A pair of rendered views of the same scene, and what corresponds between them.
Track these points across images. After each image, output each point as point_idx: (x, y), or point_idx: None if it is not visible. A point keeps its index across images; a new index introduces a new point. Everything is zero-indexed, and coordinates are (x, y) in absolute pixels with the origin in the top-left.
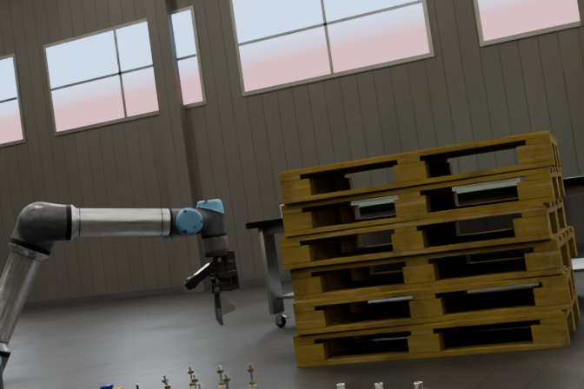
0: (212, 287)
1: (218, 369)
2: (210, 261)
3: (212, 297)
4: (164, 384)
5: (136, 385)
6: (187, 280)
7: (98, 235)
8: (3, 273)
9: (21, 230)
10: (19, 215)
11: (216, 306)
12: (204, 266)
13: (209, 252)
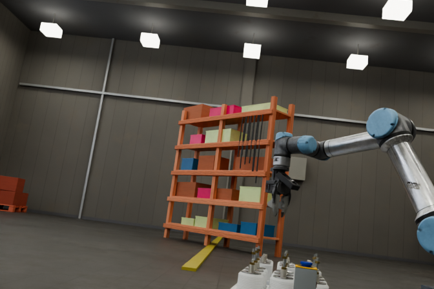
0: (289, 191)
1: (257, 249)
2: (282, 173)
3: (274, 196)
4: (285, 260)
5: (318, 258)
6: (296, 183)
7: (371, 149)
8: (419, 159)
9: (415, 135)
10: (413, 123)
11: (289, 204)
12: (283, 175)
13: (288, 167)
